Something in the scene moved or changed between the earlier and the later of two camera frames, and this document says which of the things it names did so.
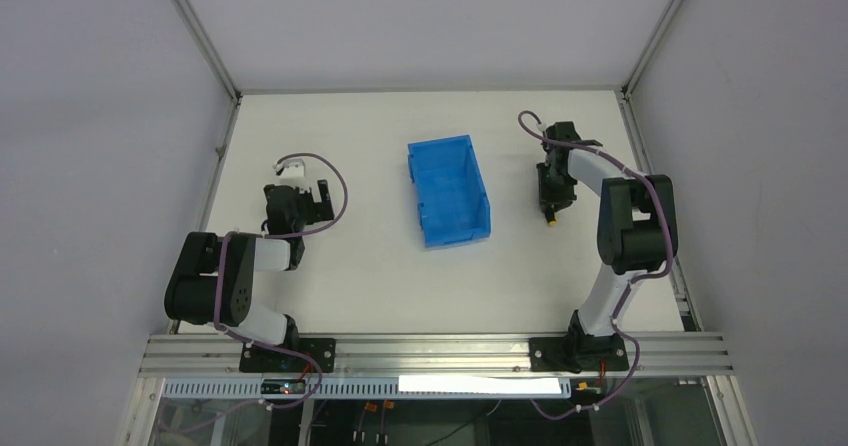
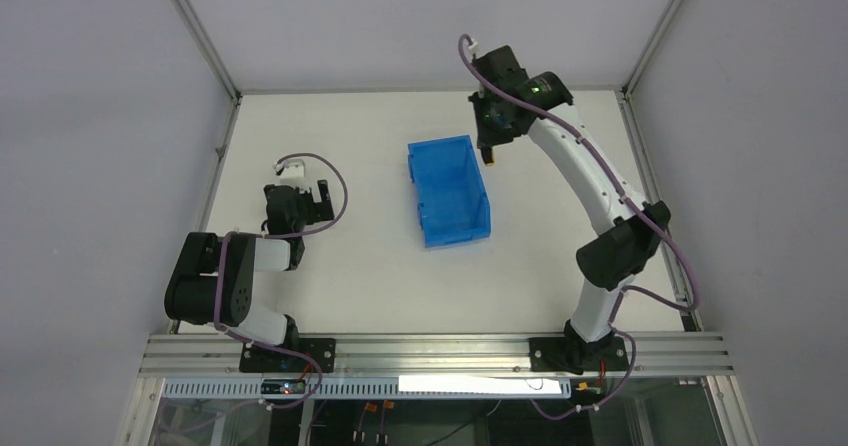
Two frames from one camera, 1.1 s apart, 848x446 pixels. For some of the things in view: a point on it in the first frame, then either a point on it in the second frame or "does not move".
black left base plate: (258, 358) does not move
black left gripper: (313, 206) does not move
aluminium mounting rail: (378, 356) does not move
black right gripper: (549, 191) → (490, 123)
